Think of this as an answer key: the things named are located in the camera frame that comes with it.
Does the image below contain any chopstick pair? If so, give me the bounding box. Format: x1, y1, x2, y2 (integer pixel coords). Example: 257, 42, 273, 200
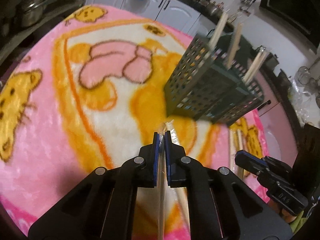
164, 121, 190, 230
229, 128, 245, 180
225, 22, 244, 69
208, 12, 228, 50
242, 47, 270, 85
157, 123, 167, 239

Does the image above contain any pink cartoon blanket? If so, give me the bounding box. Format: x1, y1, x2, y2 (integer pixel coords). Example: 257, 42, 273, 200
1, 4, 268, 239

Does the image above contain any dark green utensil basket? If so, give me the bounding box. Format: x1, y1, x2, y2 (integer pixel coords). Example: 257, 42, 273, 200
164, 34, 264, 126

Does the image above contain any steel stock pot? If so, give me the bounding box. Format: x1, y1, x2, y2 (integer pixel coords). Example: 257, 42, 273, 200
18, 0, 48, 28

